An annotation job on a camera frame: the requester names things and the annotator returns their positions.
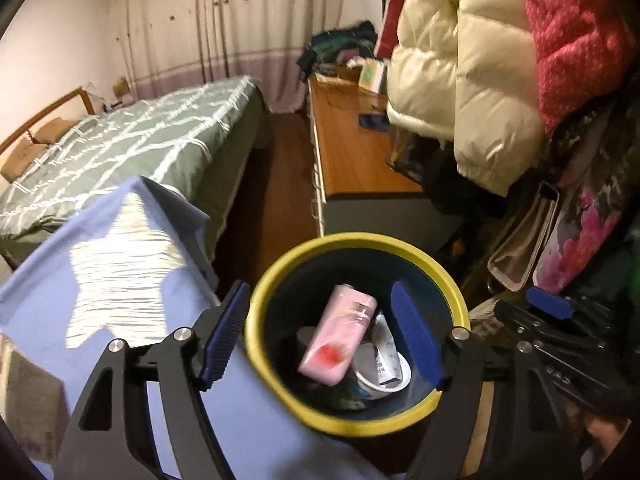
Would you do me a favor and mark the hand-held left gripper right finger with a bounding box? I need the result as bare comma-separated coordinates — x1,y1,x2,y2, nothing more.
391,281,583,480

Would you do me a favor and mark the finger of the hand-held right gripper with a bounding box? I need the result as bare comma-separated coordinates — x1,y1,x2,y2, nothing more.
492,286,576,356

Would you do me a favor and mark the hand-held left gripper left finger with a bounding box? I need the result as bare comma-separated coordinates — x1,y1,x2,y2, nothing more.
57,281,250,480

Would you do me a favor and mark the small white tube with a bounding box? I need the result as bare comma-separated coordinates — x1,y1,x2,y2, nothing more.
370,310,404,386

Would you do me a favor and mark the white plastic cup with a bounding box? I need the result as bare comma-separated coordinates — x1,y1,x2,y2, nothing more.
352,342,413,400

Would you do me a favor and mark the yellow-rimmed dark waste bin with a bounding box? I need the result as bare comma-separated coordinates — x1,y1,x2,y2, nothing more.
245,232,471,438

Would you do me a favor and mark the beige handbag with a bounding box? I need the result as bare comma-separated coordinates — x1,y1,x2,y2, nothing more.
487,180,561,293

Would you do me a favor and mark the pink floral bag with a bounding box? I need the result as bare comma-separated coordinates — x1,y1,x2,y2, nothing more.
532,180,623,301

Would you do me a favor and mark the wooden-top dresser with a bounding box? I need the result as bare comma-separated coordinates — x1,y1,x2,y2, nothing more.
306,74,451,241

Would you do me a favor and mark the blue star-print tablecloth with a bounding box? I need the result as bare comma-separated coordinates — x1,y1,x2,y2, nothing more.
0,175,401,480

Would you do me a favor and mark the beige cardboard box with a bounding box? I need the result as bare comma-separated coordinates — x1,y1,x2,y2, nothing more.
0,350,68,463

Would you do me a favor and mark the bed with green plaid cover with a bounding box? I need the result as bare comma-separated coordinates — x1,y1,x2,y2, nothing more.
0,75,271,266

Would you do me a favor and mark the cream puffer jacket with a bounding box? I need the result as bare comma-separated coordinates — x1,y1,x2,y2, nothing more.
387,0,543,197

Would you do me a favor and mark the green box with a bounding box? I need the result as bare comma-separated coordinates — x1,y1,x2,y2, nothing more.
357,57,386,93

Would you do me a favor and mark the brown pillow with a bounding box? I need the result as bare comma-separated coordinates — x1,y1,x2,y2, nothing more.
32,117,78,143
0,137,38,181

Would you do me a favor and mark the red dotted puffer jacket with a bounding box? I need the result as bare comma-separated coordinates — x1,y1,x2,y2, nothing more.
515,0,640,136

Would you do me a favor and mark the wooden headboard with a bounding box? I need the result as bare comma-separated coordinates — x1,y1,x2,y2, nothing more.
0,87,96,153

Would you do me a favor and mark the pile of folded clothes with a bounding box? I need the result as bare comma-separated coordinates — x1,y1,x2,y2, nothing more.
296,21,378,81

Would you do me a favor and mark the white and mauve curtain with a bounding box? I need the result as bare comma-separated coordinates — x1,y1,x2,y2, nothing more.
107,0,396,113

